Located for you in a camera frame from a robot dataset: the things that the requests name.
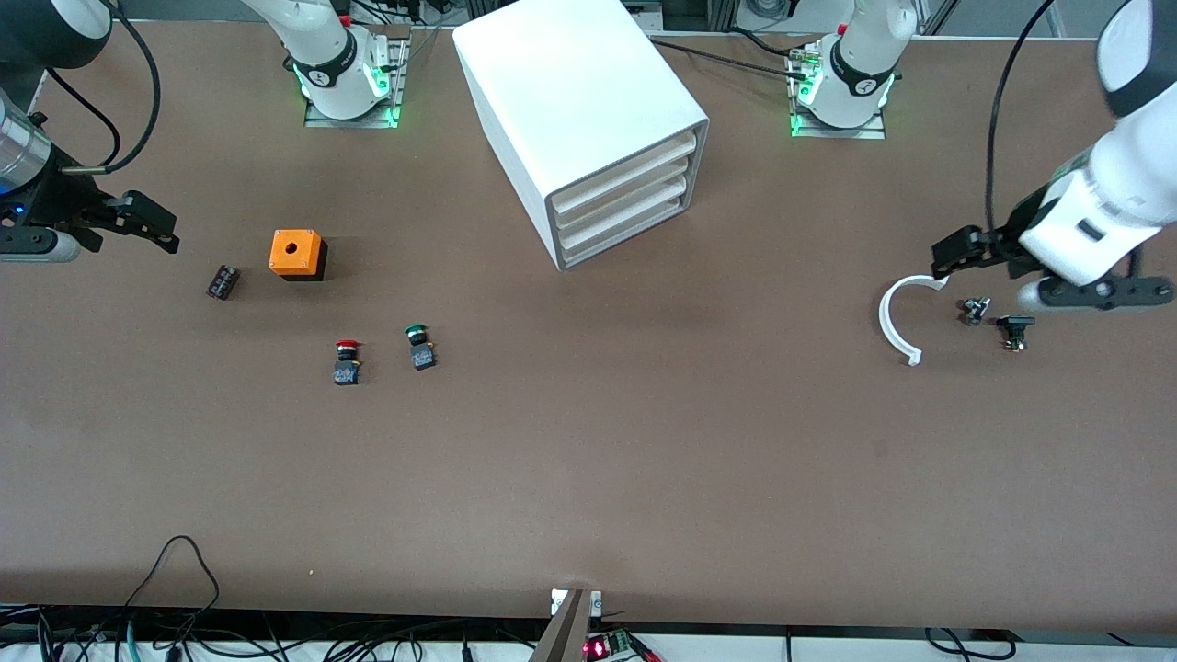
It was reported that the white plastic drawer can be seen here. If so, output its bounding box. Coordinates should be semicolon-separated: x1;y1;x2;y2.
558;175;691;253
561;195;688;268
555;154;694;237
553;131;698;220

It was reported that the green push button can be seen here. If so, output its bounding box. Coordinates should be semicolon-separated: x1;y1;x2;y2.
404;324;439;372

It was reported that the white drawer cabinet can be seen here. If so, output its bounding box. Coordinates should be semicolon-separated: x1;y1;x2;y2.
452;0;711;272

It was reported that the white curved plastic piece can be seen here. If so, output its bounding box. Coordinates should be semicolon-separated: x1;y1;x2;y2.
878;274;951;367

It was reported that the circuit board with red light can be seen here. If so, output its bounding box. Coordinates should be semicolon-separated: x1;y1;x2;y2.
584;630;658;662

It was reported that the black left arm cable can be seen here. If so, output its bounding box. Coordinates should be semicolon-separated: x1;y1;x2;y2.
984;0;1058;235

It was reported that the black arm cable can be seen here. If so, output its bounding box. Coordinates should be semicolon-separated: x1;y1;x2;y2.
984;0;1058;235
41;0;164;177

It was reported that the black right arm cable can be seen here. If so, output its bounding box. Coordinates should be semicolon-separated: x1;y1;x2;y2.
41;0;164;177

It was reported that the orange button enclosure box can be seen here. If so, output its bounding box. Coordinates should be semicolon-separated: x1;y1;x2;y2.
269;229;328;282

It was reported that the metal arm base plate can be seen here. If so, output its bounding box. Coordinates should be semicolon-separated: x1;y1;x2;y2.
303;37;410;130
788;44;888;141

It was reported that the black looped cable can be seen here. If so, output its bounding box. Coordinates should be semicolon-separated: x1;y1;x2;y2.
124;536;222;612

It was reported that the black cable on table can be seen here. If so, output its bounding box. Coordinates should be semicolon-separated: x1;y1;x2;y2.
648;28;815;82

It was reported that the tangled black cable bundle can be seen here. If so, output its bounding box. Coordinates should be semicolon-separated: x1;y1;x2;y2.
0;602;553;662

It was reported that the grey camera mount pole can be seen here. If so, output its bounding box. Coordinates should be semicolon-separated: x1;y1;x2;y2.
529;588;594;662

